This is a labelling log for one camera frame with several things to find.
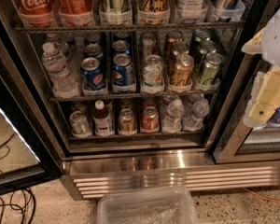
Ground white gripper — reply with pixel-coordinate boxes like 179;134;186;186
241;27;280;129

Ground pepsi can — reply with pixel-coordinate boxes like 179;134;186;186
112;53;134;87
112;40;131;56
84;44;104;60
81;57;105;91

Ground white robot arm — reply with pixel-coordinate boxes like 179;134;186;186
242;8;280;128

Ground green gold can front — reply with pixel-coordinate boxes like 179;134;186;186
197;52;224;86

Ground blue red bull can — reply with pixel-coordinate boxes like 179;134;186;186
213;0;242;22

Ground copper gold can front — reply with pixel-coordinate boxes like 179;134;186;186
170;54;194;87

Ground white green soda can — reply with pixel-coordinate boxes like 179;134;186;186
142;55;163;87

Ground gold la croix can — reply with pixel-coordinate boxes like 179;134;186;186
138;0;168;24

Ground red coke can bottom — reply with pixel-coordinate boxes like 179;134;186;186
141;106;159;132

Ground gold can bottom shelf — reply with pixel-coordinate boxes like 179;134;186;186
119;108;136;134

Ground green striped can top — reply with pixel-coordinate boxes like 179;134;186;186
99;0;131;25

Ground silver can bottom shelf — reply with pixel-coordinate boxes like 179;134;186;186
70;111;91;134

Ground front water bottle middle shelf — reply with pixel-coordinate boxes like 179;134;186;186
42;42;80;98

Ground orange red can top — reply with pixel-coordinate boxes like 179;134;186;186
59;0;94;27

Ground stainless fridge vent grille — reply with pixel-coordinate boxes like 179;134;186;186
61;161;280;201

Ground open glass fridge door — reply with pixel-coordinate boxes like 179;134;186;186
0;6;63;195

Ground water bottle bottom right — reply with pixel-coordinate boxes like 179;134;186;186
183;99;210;132

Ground water bottle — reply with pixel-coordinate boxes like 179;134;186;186
162;99;185;133
183;99;210;132

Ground water bottle bottom centre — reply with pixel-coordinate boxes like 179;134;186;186
162;99;185;133

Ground clear plastic bin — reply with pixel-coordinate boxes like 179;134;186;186
97;187;199;224

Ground brown juice bottle bottom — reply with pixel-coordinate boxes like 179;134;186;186
93;100;113;136

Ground orange cable on floor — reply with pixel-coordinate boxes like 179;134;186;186
243;188;280;203

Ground middle wire shelf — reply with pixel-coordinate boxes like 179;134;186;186
50;90;218;102

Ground wire shelf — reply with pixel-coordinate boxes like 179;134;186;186
15;21;244;34
50;90;218;102

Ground top wire shelf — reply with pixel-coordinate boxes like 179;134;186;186
15;21;244;34

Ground black cables on floor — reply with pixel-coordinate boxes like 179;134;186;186
0;133;37;224

